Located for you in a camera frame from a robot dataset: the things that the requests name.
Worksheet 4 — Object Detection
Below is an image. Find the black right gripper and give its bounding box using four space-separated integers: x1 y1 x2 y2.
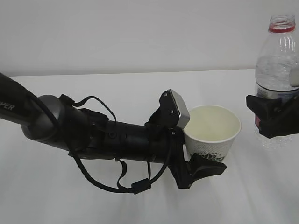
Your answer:
246 95 299 139

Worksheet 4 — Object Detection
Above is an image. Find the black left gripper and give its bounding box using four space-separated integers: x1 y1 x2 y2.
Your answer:
145 109 227 189

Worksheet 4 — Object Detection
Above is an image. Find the white paper cup green logo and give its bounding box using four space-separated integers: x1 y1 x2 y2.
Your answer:
183 105 242 162

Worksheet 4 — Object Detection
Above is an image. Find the clear water bottle red label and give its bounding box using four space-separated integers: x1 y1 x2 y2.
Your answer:
255 14 299 151

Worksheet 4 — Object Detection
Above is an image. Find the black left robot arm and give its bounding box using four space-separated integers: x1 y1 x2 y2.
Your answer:
0 75 226 194

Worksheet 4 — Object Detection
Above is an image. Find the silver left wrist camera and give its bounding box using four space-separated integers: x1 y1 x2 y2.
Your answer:
159 89 190 129

